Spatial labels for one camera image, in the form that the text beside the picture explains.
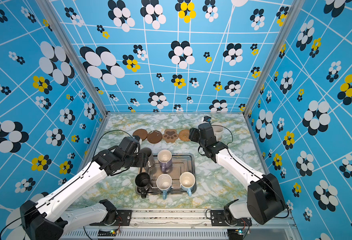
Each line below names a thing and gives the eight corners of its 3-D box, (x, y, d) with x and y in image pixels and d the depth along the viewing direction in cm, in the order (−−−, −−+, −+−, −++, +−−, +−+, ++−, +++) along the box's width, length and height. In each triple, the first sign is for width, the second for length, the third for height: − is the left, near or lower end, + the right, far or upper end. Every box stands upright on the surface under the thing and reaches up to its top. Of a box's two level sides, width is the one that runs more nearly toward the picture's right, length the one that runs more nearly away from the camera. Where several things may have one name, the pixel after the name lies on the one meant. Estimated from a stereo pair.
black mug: (136, 199, 81) (132, 194, 74) (140, 178, 89) (136, 172, 81) (149, 199, 81) (146, 194, 74) (152, 178, 89) (149, 172, 81)
